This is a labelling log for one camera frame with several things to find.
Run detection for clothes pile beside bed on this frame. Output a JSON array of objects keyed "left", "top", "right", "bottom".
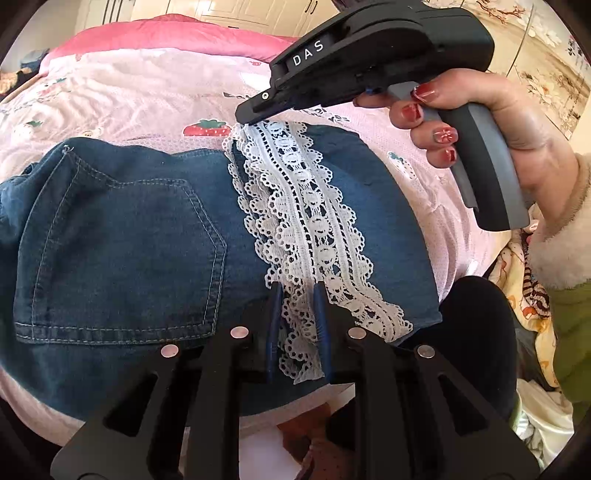
[{"left": 0, "top": 48, "right": 49, "bottom": 100}]

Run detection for cream fleece sleeve forearm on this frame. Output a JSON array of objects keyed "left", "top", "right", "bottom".
[{"left": 529, "top": 155, "right": 590, "bottom": 425}]

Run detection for white wardrobe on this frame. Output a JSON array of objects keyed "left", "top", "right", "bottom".
[{"left": 74, "top": 0, "right": 338, "bottom": 37}]

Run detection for blue denim pants lace trim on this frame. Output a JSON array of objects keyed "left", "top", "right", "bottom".
[{"left": 1, "top": 121, "right": 441, "bottom": 420}]

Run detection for right hand red nails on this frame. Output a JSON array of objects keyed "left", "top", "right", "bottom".
[{"left": 353, "top": 69, "right": 579, "bottom": 222}]

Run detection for blossom wall painting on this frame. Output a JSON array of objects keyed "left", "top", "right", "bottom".
[{"left": 426, "top": 0, "right": 590, "bottom": 139}]

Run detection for pink strawberry print bedsheet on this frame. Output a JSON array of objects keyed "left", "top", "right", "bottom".
[{"left": 1, "top": 48, "right": 509, "bottom": 446}]

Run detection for pink folded quilt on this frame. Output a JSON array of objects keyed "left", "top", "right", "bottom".
[{"left": 41, "top": 14, "right": 296, "bottom": 71}]

